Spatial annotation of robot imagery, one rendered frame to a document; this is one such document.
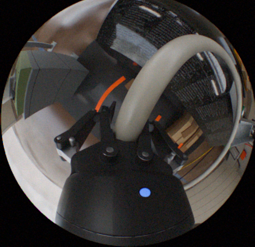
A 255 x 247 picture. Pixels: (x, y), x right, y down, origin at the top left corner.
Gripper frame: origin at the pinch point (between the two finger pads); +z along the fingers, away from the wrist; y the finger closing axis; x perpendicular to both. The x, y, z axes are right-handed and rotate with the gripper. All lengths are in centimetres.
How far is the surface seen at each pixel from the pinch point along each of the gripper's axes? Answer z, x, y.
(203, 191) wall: 2, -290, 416
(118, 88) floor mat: 84, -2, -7
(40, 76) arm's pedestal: 17, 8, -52
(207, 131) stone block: 15, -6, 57
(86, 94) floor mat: 86, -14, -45
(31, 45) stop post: 38, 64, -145
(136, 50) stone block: 20.0, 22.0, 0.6
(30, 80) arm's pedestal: 9, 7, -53
